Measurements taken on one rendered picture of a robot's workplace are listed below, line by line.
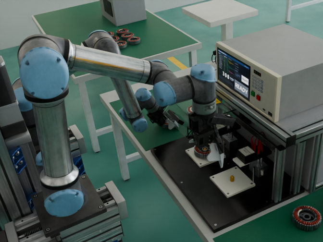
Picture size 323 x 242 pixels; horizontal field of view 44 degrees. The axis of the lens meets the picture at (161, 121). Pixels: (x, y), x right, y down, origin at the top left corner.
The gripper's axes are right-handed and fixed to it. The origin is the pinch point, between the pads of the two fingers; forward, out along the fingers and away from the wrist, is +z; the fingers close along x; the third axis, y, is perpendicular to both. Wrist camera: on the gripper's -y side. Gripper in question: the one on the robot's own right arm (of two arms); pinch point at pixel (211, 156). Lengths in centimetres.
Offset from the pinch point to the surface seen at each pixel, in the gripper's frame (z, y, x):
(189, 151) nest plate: 37, -18, -48
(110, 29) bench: 40, -56, -257
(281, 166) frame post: 18.9, -32.5, 1.5
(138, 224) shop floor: 115, 3, -88
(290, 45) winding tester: -17, -59, -27
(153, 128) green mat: 40, -14, -83
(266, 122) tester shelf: 3.7, -32.7, -9.5
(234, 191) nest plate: 37.0, -19.5, -12.3
